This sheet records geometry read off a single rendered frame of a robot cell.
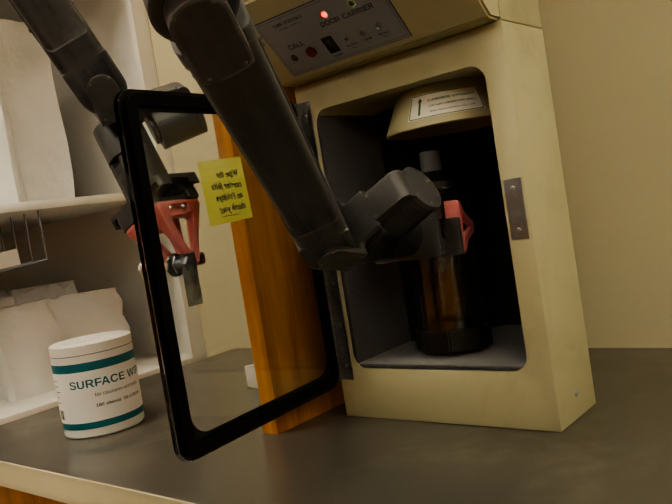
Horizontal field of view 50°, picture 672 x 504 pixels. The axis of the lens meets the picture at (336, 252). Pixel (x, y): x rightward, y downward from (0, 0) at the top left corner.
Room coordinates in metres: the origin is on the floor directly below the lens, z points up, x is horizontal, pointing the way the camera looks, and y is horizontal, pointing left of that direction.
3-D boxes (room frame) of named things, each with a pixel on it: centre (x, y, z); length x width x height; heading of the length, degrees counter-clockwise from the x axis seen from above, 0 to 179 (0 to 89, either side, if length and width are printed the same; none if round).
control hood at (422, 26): (0.87, -0.06, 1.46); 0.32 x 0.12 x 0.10; 50
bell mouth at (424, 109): (0.97, -0.18, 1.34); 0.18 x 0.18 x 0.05
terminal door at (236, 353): (0.87, 0.11, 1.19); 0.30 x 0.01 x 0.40; 145
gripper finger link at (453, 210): (0.93, -0.15, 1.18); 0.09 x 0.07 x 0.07; 142
